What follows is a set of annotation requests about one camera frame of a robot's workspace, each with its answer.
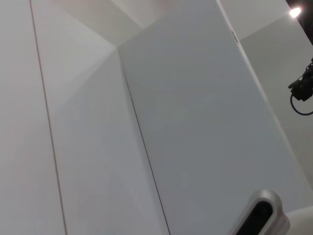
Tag black overhead device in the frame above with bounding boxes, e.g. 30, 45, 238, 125
288, 56, 313, 102

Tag bright ceiling lamp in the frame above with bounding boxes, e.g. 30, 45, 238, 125
289, 6, 303, 19

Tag white robot head shell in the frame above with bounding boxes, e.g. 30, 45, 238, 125
285, 205, 313, 235

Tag blue cable loop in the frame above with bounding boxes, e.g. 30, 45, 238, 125
290, 93, 313, 116

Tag silver depth camera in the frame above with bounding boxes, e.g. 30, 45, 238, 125
231, 189, 291, 235

